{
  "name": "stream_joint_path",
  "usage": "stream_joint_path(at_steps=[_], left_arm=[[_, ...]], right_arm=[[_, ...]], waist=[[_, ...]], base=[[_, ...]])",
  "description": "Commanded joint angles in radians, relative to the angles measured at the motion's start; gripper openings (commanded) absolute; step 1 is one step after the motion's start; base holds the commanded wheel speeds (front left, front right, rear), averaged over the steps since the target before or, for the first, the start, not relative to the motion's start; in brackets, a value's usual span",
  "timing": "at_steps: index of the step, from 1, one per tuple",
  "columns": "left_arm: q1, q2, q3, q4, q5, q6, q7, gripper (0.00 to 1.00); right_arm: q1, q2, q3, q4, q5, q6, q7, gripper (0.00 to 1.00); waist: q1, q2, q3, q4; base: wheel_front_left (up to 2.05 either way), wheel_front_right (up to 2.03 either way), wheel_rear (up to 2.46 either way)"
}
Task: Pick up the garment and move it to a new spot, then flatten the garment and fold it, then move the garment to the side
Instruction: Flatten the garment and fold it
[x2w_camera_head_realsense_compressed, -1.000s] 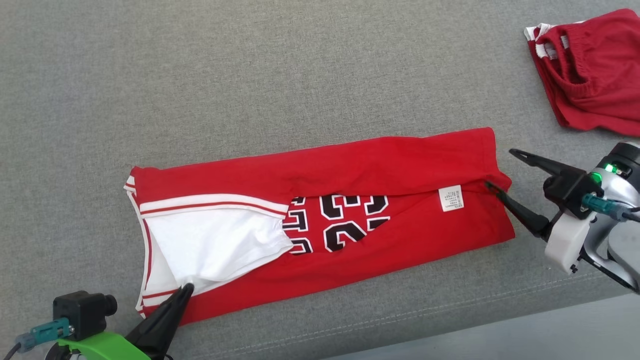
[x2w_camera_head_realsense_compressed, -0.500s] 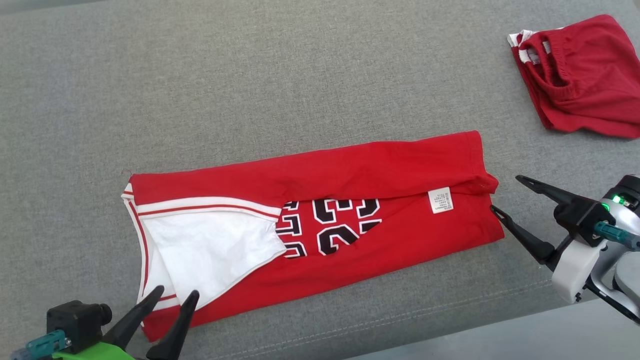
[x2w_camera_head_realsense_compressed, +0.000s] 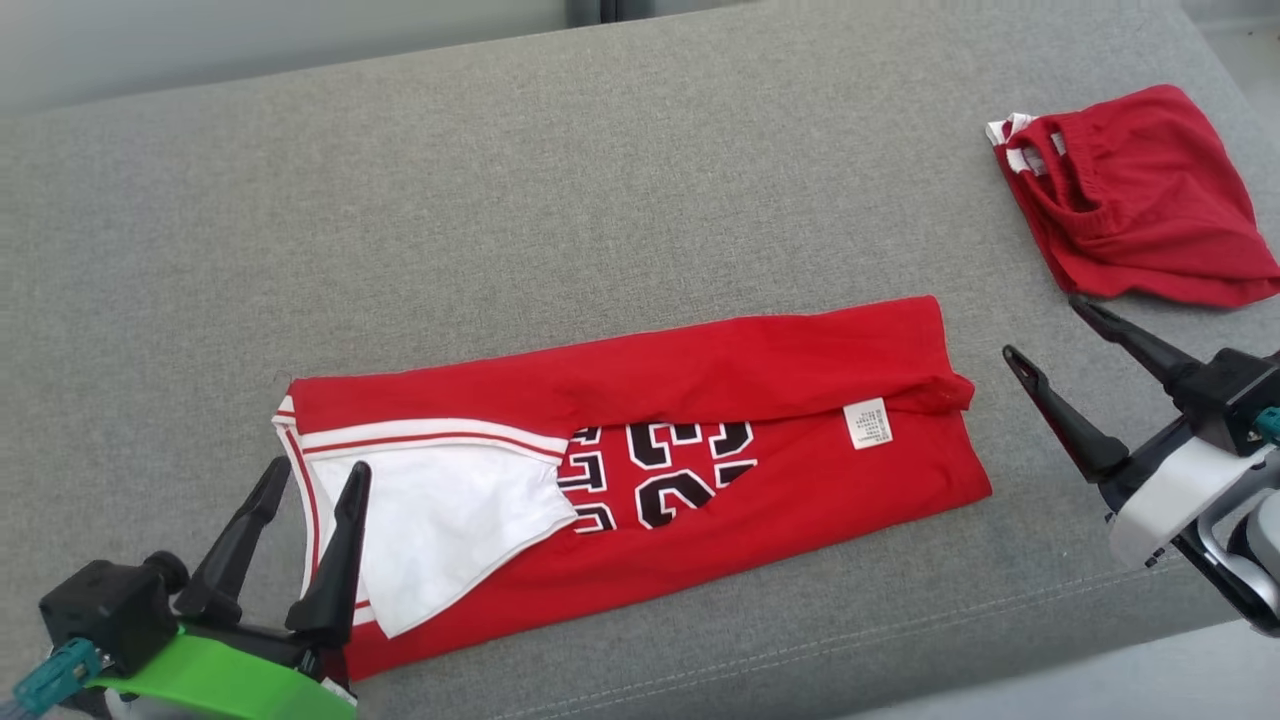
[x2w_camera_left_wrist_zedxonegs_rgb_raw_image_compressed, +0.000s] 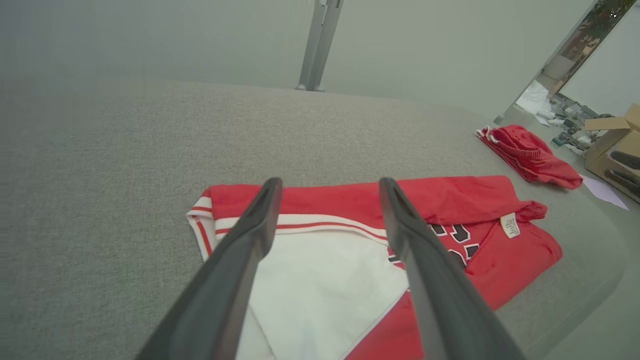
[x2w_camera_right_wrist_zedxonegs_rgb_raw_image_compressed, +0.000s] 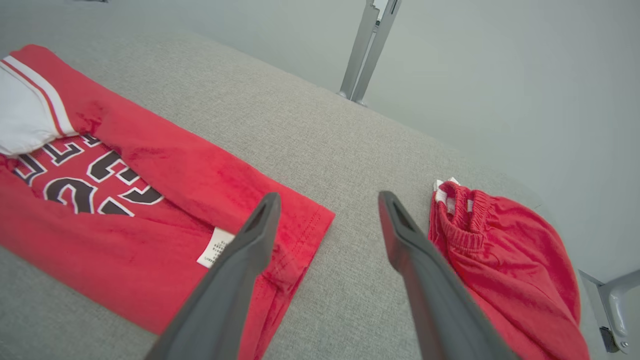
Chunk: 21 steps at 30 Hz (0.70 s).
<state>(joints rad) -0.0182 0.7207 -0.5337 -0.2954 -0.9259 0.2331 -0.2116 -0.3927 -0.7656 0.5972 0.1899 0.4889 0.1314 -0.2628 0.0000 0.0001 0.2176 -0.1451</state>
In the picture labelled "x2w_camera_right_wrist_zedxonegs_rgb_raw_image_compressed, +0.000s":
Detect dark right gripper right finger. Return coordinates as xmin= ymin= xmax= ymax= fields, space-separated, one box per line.
xmin=378 ymin=191 xmax=521 ymax=360

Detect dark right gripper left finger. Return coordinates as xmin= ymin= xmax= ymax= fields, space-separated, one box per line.
xmin=145 ymin=192 xmax=282 ymax=360

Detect red Bulls shorts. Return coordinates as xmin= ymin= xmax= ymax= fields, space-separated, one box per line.
xmin=428 ymin=177 xmax=592 ymax=360

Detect red Bulls jersey shirt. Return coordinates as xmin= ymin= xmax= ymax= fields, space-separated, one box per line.
xmin=0 ymin=44 xmax=336 ymax=360

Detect grey metal frame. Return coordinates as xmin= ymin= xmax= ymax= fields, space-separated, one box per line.
xmin=579 ymin=269 xmax=640 ymax=355

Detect grey partition post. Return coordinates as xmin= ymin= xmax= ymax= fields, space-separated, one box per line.
xmin=339 ymin=0 xmax=402 ymax=106

